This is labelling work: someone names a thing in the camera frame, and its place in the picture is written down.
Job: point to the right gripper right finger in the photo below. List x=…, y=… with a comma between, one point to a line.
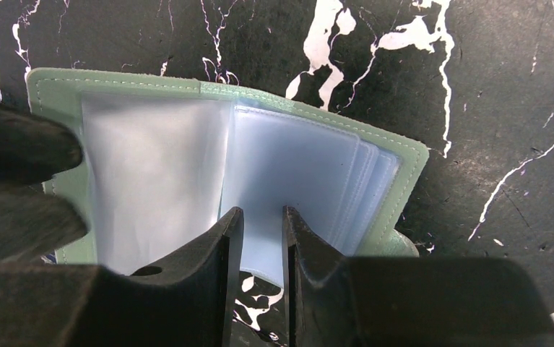
x=336, y=300

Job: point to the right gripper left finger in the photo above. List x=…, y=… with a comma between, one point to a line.
x=183, y=299

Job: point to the green card holder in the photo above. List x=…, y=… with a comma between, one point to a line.
x=165, y=158

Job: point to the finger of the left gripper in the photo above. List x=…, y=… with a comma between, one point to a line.
x=32, y=150

